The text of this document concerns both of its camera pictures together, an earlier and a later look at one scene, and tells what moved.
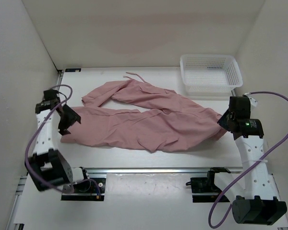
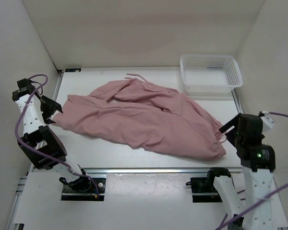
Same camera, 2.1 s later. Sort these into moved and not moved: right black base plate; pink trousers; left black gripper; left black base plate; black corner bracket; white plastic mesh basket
Moved: left black gripper; pink trousers
Not moved: black corner bracket; left black base plate; white plastic mesh basket; right black base plate
